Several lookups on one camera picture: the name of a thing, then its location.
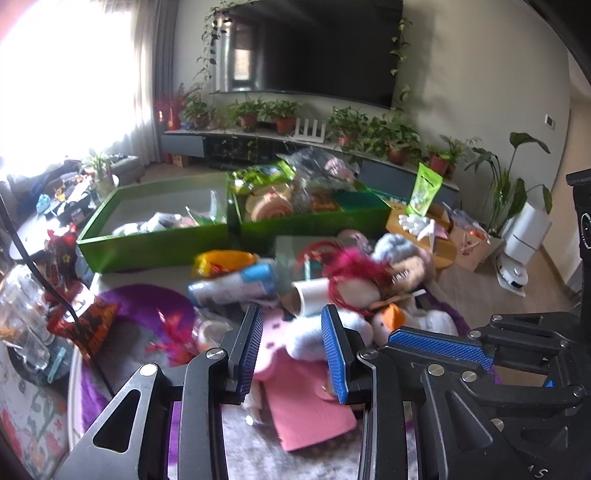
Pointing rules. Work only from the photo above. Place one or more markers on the small plant in vase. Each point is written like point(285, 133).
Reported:
point(104, 170)

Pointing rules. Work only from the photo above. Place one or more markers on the floral floor rug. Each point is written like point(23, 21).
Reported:
point(32, 415)

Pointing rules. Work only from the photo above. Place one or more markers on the light blue toy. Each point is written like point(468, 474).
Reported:
point(44, 202)

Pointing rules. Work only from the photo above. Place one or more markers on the hanging green vine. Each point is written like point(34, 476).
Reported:
point(401, 60)
point(212, 46)

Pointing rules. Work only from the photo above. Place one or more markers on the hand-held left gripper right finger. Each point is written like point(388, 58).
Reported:
point(334, 355)

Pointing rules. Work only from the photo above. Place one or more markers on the pink plush scrunchie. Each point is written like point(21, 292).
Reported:
point(352, 237)

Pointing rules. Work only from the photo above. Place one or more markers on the purple grey printed blanket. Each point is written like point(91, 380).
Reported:
point(134, 300)

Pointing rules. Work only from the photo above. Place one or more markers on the blue white tube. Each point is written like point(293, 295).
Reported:
point(231, 286)

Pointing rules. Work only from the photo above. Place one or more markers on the round pink swirl cushion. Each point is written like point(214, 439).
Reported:
point(270, 203)

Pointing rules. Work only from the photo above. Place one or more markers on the white gloves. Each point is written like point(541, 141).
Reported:
point(415, 225)

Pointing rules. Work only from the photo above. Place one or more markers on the clear plastic wrapper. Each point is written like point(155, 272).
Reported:
point(217, 207)

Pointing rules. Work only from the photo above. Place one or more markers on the round yellow side table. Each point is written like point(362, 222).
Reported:
point(443, 258)

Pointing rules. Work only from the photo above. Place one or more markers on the green gift box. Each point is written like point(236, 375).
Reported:
point(258, 230)

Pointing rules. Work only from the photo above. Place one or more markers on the white slotted rack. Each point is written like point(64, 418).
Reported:
point(309, 129)

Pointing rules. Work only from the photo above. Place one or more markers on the pale blue plush scrunchie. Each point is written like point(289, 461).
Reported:
point(392, 247)

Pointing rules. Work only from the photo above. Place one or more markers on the green standing pouch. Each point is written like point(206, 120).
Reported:
point(425, 189)

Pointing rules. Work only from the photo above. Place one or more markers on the clear bag dark contents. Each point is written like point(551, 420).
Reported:
point(307, 161)

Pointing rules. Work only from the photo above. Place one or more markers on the brown snack packet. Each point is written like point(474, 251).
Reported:
point(323, 202)

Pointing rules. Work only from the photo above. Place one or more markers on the orange black snack packet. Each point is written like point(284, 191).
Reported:
point(92, 327)

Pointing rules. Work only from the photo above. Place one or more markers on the pink white paper cone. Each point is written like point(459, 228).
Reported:
point(438, 235)

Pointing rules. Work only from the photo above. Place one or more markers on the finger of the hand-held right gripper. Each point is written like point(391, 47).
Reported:
point(438, 346)
point(508, 385)

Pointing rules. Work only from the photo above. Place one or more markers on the orange yellow snack packet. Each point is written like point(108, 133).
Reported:
point(221, 263)

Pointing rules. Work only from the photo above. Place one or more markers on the green gift box lid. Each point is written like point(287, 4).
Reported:
point(152, 249)

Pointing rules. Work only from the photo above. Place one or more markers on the pale green clear box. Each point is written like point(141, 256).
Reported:
point(300, 251)

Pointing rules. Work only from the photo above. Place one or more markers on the pink plush item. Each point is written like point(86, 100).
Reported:
point(339, 167)

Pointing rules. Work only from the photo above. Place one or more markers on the red feather hair clip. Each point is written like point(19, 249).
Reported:
point(173, 337)

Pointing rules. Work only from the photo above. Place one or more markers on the row of potted plants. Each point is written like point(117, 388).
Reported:
point(388, 134)

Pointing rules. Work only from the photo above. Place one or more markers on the white round coffee table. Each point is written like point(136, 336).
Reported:
point(32, 235)

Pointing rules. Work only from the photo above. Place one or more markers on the brown cardboard box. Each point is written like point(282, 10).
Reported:
point(471, 244)

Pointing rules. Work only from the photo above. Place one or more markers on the black television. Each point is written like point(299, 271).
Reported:
point(314, 46)

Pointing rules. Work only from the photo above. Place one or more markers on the clear wrapped tape roll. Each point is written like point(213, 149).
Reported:
point(210, 334)

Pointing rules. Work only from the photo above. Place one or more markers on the pink textured wallet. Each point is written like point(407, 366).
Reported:
point(304, 415)

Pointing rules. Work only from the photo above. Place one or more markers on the grey plush toy orange beak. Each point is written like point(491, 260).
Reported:
point(392, 316)

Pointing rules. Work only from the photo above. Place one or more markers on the grey sofa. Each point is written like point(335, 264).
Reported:
point(127, 168)

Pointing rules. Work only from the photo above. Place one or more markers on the large leaf plant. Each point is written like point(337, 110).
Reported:
point(508, 194)

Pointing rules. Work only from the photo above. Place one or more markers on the bright window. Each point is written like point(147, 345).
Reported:
point(69, 83)

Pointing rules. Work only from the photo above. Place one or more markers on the white cloth item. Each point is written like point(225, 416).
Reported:
point(134, 228)

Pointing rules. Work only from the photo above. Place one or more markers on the green snack packet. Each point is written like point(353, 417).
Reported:
point(263, 175)

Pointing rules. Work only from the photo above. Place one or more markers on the wall socket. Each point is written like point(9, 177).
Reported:
point(549, 121)

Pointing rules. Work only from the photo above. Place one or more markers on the red flower arrangement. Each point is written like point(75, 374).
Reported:
point(168, 108)

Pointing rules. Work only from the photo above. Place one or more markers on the grey curtain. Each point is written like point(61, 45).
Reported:
point(154, 83)

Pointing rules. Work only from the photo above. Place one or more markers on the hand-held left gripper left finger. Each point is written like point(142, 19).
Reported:
point(244, 355)

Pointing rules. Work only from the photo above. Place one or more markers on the magenta feather headpiece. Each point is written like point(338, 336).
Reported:
point(355, 272)

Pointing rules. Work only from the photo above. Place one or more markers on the white paper roll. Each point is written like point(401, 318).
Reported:
point(311, 297)

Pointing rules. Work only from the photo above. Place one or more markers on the white robot vacuum dock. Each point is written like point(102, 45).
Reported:
point(521, 240)

